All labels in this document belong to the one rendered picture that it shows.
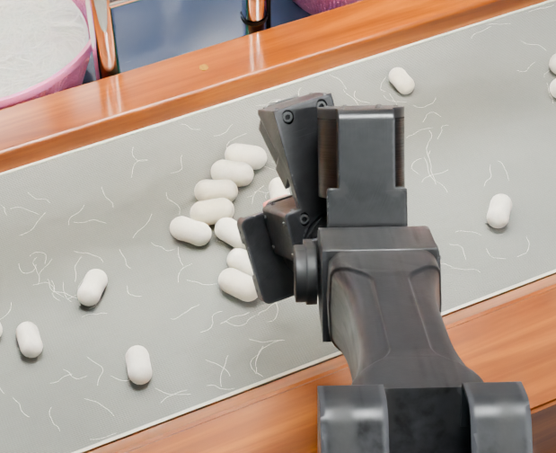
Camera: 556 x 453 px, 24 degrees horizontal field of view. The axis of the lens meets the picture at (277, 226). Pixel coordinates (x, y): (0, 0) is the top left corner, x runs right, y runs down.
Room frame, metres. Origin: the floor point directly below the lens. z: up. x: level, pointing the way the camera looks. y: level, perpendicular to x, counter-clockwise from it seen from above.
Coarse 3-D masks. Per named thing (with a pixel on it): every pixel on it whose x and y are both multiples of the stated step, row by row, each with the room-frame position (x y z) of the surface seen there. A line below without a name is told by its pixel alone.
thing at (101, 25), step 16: (96, 0) 0.89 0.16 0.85; (112, 0) 0.90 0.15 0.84; (128, 0) 0.90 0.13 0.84; (256, 0) 0.95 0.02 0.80; (96, 16) 0.89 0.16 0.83; (112, 16) 0.90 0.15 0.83; (256, 16) 0.95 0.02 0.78; (96, 32) 0.89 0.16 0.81; (112, 32) 0.90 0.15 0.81; (96, 48) 0.89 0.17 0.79; (112, 48) 0.89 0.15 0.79; (96, 64) 0.89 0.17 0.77; (112, 64) 0.89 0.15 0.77
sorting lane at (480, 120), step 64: (384, 64) 0.93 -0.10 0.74; (448, 64) 0.93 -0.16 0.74; (512, 64) 0.93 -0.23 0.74; (192, 128) 0.84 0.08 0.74; (256, 128) 0.84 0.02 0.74; (448, 128) 0.84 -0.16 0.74; (512, 128) 0.84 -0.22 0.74; (0, 192) 0.76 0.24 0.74; (64, 192) 0.76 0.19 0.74; (128, 192) 0.76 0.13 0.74; (192, 192) 0.76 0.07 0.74; (256, 192) 0.76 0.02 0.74; (448, 192) 0.76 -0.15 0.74; (512, 192) 0.76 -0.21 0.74; (0, 256) 0.69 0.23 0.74; (64, 256) 0.69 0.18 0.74; (128, 256) 0.69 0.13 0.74; (192, 256) 0.69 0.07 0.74; (448, 256) 0.69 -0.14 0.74; (512, 256) 0.69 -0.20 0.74; (0, 320) 0.63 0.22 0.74; (64, 320) 0.63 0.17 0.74; (128, 320) 0.63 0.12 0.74; (192, 320) 0.63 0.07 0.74; (256, 320) 0.63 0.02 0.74; (0, 384) 0.56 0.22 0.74; (64, 384) 0.56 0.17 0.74; (128, 384) 0.56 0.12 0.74; (192, 384) 0.56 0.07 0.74; (256, 384) 0.56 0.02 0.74; (0, 448) 0.51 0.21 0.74; (64, 448) 0.51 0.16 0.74
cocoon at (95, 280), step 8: (88, 272) 0.66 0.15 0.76; (96, 272) 0.66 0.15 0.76; (104, 272) 0.66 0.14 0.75; (88, 280) 0.65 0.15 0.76; (96, 280) 0.65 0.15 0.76; (104, 280) 0.65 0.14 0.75; (80, 288) 0.65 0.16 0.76; (88, 288) 0.64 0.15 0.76; (96, 288) 0.65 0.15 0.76; (104, 288) 0.65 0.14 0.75; (80, 296) 0.64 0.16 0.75; (88, 296) 0.64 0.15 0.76; (96, 296) 0.64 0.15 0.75; (88, 304) 0.63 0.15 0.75
